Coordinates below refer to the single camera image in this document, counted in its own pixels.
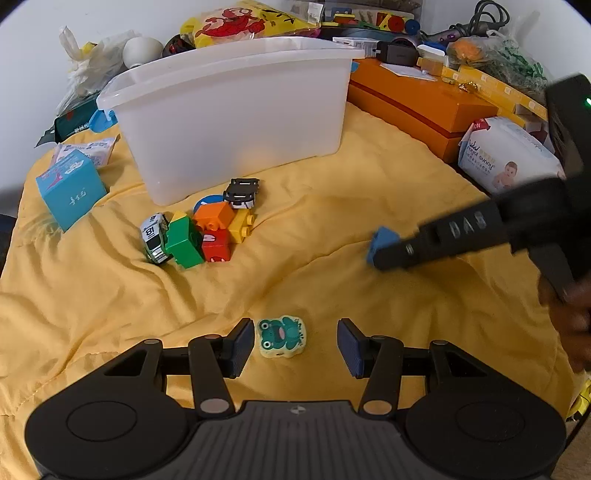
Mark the green frog eraser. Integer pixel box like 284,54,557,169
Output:
256,315,307,358

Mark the red monster face brick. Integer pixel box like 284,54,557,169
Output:
201,229,230,262

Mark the green building brick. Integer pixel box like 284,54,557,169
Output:
165,211,205,269

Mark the blue building brick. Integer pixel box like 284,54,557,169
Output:
367,226,401,265

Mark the yellow small building brick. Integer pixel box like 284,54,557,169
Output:
228,209,254,244

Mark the silver white toy car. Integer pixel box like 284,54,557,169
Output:
139,212,172,265

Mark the orange building brick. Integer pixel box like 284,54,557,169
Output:
193,201,235,231

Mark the black toy car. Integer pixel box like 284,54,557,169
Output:
222,178,259,209

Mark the white egg shaped object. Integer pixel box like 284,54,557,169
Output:
122,37,163,69

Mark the person right hand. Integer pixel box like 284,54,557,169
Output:
538,276,591,373

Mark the baby wipes pack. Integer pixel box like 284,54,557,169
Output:
458,117,566,195

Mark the yellow ruler box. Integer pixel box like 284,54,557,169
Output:
417,58,548,129

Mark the yellow quilted cloth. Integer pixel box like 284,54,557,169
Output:
1,106,582,479

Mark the orange gift box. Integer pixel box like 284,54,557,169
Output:
348,59,498,163

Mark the blue airplane disc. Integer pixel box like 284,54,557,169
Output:
192,194,224,213

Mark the light blue cardboard box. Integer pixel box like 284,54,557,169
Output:
36,150,106,231

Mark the black small device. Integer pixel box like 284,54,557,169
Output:
376,38,419,67

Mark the white paper packet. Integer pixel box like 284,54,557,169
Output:
50,136,119,168

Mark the white plastic storage bin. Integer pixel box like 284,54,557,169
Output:
97,37,365,206

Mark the small white carton box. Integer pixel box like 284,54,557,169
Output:
332,37,379,58

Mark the blue plastic toy piece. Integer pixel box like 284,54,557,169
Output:
88,110,118,133

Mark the white plastic bag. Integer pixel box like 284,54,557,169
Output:
56,27,141,117

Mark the yellow red snack bag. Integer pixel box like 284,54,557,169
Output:
179,1,325,48

